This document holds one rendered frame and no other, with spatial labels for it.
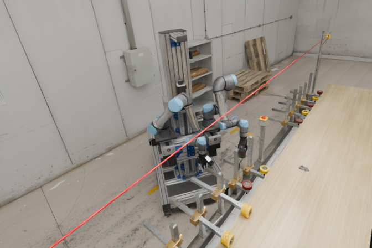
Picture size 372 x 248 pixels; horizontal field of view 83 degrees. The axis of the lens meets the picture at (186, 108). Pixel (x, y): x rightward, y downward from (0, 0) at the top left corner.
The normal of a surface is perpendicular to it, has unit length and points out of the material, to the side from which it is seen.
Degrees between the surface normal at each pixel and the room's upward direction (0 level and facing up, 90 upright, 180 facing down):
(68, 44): 90
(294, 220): 0
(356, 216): 0
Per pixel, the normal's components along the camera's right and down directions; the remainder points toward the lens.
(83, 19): 0.69, 0.26
